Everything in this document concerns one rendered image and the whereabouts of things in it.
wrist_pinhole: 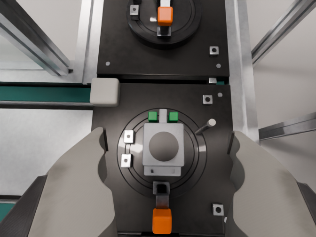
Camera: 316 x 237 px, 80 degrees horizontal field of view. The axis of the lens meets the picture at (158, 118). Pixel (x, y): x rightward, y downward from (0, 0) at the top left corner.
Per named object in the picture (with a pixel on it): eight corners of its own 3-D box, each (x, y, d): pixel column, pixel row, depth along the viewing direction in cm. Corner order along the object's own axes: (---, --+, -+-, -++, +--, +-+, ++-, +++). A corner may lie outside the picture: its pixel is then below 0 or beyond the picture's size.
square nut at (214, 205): (221, 214, 29) (224, 216, 28) (211, 213, 29) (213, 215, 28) (221, 202, 29) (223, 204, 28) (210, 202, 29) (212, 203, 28)
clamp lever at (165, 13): (169, 36, 33) (172, 22, 25) (158, 36, 33) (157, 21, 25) (170, 14, 32) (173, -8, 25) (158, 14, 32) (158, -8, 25)
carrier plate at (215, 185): (235, 230, 30) (240, 235, 28) (85, 226, 31) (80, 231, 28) (226, 88, 36) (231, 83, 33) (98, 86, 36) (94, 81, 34)
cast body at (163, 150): (178, 174, 25) (186, 180, 18) (145, 174, 25) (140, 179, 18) (178, 113, 27) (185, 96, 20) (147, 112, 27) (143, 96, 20)
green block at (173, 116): (175, 127, 30) (178, 120, 25) (167, 127, 30) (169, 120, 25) (175, 119, 30) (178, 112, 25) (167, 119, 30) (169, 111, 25)
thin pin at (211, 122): (200, 135, 30) (216, 125, 21) (194, 135, 30) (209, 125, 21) (200, 130, 30) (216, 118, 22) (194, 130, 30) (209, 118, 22)
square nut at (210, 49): (217, 57, 35) (218, 54, 34) (208, 57, 35) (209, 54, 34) (217, 49, 35) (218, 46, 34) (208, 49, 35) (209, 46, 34)
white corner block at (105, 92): (121, 109, 35) (116, 103, 31) (96, 109, 35) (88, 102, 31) (122, 85, 36) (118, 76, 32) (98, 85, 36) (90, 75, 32)
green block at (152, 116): (157, 126, 30) (157, 120, 25) (149, 126, 30) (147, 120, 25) (157, 119, 30) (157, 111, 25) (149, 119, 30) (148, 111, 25)
